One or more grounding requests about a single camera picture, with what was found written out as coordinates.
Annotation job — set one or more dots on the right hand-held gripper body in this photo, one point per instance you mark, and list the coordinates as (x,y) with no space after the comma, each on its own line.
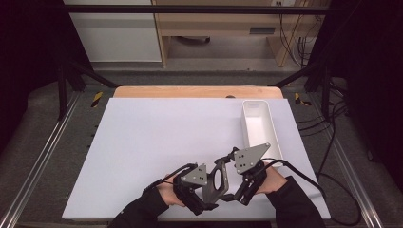
(250,156)

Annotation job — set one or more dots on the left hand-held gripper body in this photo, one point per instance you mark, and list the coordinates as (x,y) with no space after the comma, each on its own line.
(195,177)

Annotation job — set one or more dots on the white plastic storage bin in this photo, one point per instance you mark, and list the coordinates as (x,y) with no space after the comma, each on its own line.
(258,126)

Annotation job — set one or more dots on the person's left hand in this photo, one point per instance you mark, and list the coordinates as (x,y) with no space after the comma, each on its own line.
(167,190)

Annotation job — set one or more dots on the person's right hand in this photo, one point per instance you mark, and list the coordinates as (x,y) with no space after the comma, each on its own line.
(274,180)

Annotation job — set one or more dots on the white table mat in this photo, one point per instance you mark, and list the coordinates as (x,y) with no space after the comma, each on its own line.
(158,142)

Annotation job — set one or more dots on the wooden table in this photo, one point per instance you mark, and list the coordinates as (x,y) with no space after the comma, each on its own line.
(190,91)

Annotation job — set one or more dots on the black yellow hazard tape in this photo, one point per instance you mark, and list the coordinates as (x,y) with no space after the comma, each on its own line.
(97,99)
(299,99)

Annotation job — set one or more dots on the wooden desk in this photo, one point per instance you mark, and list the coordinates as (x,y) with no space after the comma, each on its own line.
(221,23)

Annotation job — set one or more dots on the white cabinet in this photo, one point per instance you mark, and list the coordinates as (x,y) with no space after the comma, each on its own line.
(120,34)

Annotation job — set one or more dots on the black frame leg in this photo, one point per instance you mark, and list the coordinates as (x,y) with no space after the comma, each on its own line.
(316,74)
(79,74)

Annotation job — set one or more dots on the aluminium floor rail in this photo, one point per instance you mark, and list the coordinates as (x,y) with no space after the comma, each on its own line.
(38,161)
(355,177)

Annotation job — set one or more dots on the black horizontal frame bar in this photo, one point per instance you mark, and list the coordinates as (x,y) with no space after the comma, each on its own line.
(190,9)

